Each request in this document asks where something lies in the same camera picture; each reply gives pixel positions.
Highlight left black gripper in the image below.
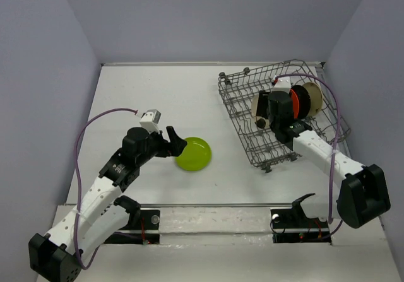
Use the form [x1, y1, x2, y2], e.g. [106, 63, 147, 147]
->
[136, 126, 187, 166]

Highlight orange plate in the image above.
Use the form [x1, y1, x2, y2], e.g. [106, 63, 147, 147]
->
[289, 89, 300, 119]

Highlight green plate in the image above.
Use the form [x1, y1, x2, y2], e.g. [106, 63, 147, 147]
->
[175, 137, 212, 172]

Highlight cream plate with dark spot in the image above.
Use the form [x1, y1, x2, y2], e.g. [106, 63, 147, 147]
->
[251, 95, 270, 129]

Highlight black plate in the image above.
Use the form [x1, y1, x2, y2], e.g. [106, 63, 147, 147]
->
[293, 85, 311, 119]

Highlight cream floral plate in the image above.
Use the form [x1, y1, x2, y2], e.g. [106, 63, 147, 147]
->
[303, 82, 323, 117]

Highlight grey wire dish rack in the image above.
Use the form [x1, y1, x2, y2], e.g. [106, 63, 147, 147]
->
[218, 60, 350, 172]

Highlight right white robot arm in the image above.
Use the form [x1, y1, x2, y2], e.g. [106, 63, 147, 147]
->
[256, 91, 391, 229]

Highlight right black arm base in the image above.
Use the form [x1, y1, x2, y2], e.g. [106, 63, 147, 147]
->
[270, 193, 331, 244]

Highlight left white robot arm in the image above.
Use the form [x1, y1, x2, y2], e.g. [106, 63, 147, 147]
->
[28, 126, 187, 281]

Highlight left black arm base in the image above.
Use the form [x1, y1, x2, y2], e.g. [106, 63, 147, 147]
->
[104, 209, 160, 245]

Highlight white foam strip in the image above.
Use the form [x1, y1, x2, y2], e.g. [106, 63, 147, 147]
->
[158, 207, 271, 234]

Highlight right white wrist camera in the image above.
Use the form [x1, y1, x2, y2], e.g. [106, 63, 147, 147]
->
[272, 76, 292, 94]

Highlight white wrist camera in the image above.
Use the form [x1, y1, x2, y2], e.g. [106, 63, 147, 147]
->
[133, 109, 161, 133]
[272, 76, 292, 94]

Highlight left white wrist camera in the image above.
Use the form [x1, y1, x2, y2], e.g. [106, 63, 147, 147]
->
[133, 109, 161, 133]

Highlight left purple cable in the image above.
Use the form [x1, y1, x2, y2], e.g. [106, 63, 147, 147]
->
[73, 107, 140, 270]

